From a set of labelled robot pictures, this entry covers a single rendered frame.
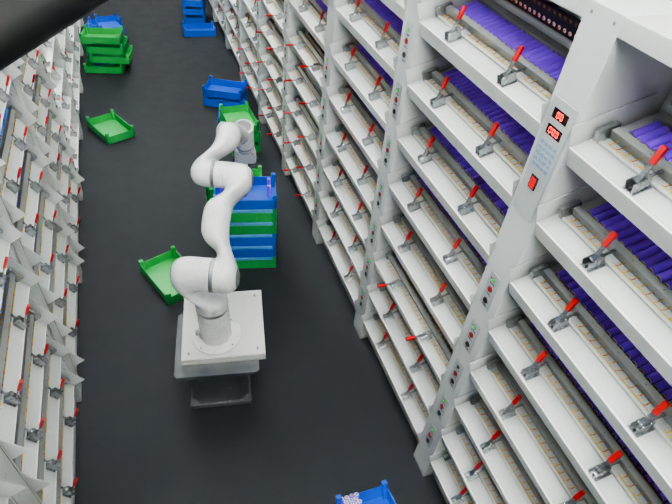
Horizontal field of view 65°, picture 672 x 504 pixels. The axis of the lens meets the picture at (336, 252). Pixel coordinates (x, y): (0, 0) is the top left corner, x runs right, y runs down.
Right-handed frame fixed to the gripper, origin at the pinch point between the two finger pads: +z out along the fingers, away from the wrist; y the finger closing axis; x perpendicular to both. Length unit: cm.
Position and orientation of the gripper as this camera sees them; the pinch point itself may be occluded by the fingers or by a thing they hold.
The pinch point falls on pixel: (245, 164)
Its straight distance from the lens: 263.5
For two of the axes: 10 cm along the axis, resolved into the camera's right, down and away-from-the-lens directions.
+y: 9.9, -0.3, 1.5
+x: -0.8, -9.3, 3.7
